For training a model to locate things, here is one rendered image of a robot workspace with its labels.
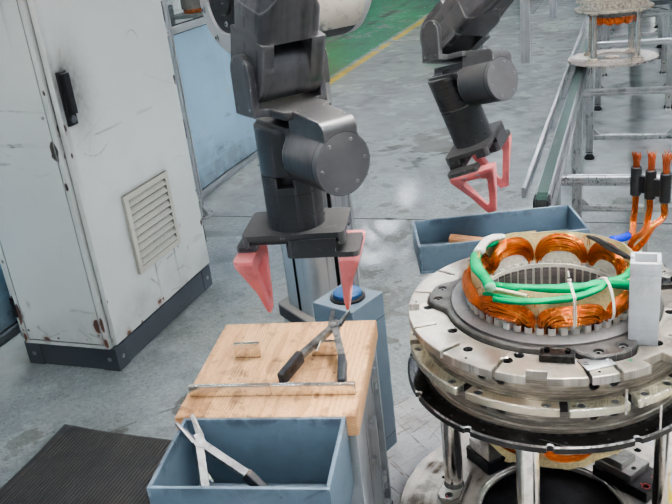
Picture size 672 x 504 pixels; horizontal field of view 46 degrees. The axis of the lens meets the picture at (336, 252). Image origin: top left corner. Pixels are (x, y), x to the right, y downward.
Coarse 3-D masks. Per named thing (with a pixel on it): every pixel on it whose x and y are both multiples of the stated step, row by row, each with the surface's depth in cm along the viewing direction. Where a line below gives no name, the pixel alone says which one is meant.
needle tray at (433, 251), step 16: (544, 208) 124; (560, 208) 124; (416, 224) 125; (432, 224) 125; (448, 224) 125; (464, 224) 125; (480, 224) 125; (496, 224) 125; (512, 224) 125; (528, 224) 125; (544, 224) 126; (560, 224) 126; (576, 224) 120; (416, 240) 119; (432, 240) 126; (448, 240) 126; (480, 240) 115; (416, 256) 123; (432, 256) 116; (448, 256) 116; (464, 256) 116; (432, 272) 117
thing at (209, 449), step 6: (210, 444) 80; (204, 450) 79; (210, 450) 79; (216, 450) 79; (216, 456) 79; (222, 456) 79; (228, 456) 80; (222, 462) 79; (228, 462) 79; (234, 462) 80; (234, 468) 79; (240, 468) 79; (246, 468) 80; (240, 474) 79
